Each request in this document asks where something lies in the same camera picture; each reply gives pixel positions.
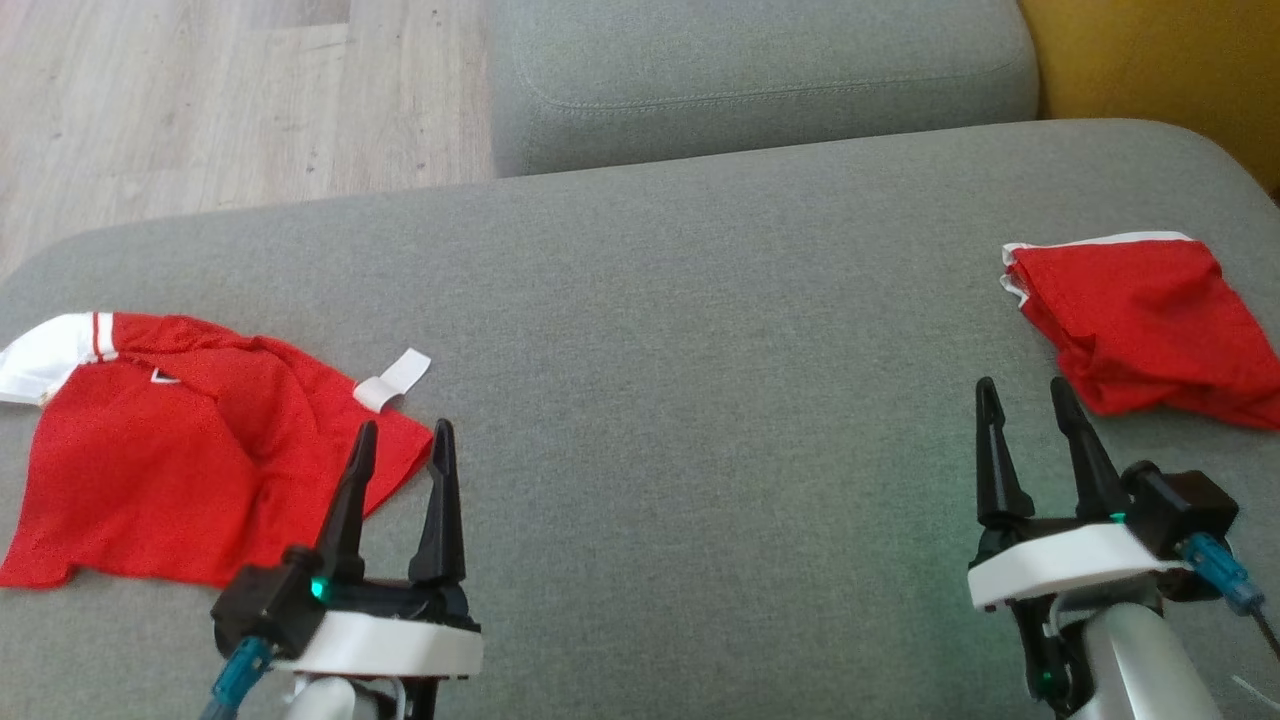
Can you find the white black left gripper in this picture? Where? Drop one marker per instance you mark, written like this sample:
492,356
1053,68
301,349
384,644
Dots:
390,645

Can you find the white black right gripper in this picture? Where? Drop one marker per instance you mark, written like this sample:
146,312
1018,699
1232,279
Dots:
1060,565

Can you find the red Bulls 23 jersey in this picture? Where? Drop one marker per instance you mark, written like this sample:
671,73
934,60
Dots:
1150,320

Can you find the red shirt white striped sleeves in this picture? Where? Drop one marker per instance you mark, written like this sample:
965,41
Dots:
130,480

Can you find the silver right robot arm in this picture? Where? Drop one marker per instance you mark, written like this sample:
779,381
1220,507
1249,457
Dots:
1140,660

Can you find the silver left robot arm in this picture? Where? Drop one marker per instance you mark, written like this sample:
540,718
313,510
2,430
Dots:
320,700

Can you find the wide yellow sofa back cushion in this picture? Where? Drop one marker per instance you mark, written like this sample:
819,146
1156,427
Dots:
1170,70

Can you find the grey sofa seat cushion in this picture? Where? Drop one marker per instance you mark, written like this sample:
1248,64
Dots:
750,80

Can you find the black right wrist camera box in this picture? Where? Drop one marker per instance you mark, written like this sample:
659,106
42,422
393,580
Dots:
1185,510

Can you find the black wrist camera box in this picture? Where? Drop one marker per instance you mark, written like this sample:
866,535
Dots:
1185,510
260,605

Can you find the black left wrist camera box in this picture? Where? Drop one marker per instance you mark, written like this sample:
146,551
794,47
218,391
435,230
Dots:
260,605

